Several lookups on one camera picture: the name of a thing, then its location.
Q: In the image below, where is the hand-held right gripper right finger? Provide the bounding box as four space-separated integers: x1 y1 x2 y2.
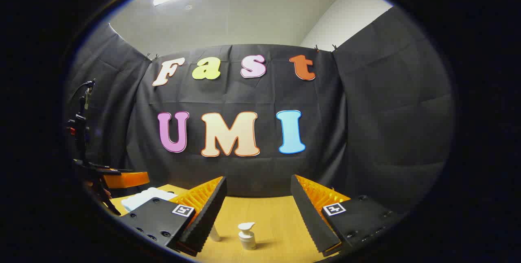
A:
291 175 404 257

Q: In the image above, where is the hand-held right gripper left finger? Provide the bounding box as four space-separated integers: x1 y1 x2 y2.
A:
121 176 228 257

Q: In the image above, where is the light blue suitcase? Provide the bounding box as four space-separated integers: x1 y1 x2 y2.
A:
121 187 178 213

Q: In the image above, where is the white pump bottle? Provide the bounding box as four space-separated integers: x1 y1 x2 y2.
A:
238 222 257 251

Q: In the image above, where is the black backdrop cloth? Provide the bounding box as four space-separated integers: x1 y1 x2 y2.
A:
65 6 454 215

